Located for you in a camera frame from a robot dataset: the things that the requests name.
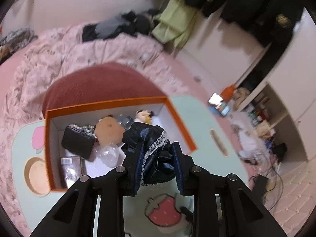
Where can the black power adapter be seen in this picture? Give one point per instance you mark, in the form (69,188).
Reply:
(261,184)

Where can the orange cardboard box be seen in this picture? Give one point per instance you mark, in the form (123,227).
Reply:
(48,153)

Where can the mint green lap table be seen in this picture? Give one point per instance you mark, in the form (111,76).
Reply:
(197,123)

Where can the pile of assorted clutter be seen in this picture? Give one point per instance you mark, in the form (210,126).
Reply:
(256,126)

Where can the tan plush toy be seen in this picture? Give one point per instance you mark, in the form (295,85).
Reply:
(108,128)

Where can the smartphone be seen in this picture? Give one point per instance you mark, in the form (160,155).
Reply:
(224,109)

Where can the small black and yellow figure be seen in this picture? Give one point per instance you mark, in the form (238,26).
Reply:
(142,114)

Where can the black pouch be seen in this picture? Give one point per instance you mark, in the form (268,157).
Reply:
(76,143)

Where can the pink bed sheet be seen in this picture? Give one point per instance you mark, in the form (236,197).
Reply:
(195,71)

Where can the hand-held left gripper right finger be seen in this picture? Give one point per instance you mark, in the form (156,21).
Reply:
(177,167)

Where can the clear plastic bag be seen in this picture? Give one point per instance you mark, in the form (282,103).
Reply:
(107,154)

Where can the grey patterned cloth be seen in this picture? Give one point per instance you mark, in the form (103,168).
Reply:
(17,35)

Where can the grey shiny object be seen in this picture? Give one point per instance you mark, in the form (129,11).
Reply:
(124,121)

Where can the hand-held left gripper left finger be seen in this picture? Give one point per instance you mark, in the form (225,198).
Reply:
(139,167)

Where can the white shelf cabinet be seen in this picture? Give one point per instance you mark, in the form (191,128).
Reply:
(284,118)

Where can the light green cloth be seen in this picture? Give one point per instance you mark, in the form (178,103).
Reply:
(172,24)

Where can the pink printed blanket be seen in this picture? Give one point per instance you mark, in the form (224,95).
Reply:
(37,66)

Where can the pile of dark clothes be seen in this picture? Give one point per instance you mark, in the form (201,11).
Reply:
(123,24)

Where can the black hanging clothes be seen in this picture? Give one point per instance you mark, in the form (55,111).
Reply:
(246,0)

